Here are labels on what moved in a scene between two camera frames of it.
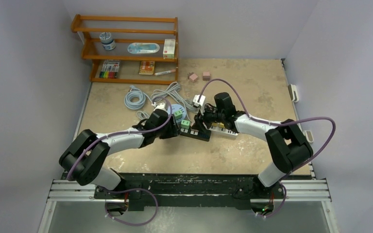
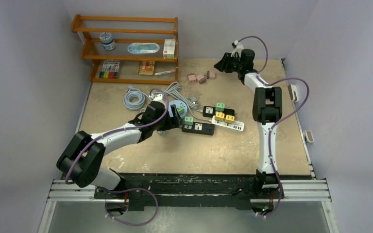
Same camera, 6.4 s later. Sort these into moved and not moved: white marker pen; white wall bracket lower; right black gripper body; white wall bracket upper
Moved: right black gripper body
Not moved: white marker pen; white wall bracket lower; white wall bracket upper
